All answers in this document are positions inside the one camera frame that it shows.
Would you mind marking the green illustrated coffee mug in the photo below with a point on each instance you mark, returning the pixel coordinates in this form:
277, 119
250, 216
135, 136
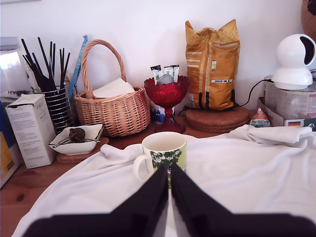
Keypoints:
163, 145

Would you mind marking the grey coffee capsule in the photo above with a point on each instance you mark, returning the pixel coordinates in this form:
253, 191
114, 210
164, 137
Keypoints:
165, 79

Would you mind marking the yellow coffee bag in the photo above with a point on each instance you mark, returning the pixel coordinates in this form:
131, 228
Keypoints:
212, 74

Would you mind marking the white cloth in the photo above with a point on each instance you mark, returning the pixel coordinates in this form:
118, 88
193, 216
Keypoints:
247, 172

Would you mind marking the cork coaster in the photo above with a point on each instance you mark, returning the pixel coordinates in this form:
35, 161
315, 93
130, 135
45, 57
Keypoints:
71, 158

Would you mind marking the blue white porcelain figure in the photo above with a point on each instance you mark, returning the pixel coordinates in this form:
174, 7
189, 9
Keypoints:
156, 113

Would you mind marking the white square dish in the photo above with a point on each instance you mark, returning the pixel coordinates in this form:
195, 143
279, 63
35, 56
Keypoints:
74, 145

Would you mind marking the metal tea infuser tongs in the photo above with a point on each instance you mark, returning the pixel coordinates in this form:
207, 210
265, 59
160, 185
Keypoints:
77, 134

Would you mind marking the red triangular snack packet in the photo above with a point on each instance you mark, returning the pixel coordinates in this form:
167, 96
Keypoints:
259, 118

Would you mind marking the green white cardboard tray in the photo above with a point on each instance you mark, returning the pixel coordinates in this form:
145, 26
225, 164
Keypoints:
274, 117

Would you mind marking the white folded napkin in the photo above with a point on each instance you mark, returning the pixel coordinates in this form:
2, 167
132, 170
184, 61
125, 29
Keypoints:
113, 89

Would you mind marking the black striped utensil holder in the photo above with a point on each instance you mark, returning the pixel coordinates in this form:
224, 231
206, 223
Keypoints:
59, 111

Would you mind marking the black-topped white sachet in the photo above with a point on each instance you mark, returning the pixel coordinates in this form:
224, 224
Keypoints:
156, 71

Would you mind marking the silver food can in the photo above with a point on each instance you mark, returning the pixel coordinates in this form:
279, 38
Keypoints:
296, 103
269, 96

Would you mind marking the white green sachet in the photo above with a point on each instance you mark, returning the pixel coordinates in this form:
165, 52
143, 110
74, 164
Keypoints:
168, 69
175, 71

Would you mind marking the white carton box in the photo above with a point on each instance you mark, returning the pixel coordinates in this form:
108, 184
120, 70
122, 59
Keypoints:
29, 130

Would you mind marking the blue yellow carton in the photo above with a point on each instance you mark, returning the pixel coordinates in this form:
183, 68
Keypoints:
6, 148

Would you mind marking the blue white paper sleeve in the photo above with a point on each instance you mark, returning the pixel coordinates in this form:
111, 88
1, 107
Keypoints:
79, 61

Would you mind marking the black chopstick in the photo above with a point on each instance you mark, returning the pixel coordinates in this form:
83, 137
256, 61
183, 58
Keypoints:
30, 57
29, 66
60, 66
63, 61
37, 63
51, 56
44, 55
54, 59
66, 64

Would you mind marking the clear plastic container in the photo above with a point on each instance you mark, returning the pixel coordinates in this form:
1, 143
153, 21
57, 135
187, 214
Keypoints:
12, 69

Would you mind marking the cork globe on metal stand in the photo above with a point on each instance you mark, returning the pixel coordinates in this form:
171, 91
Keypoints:
309, 17

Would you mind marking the red glass pedestal bowl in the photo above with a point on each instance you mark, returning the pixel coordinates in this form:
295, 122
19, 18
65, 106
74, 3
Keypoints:
166, 96

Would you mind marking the white dome security camera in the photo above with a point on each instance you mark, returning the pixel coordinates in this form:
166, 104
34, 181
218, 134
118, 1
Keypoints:
288, 61

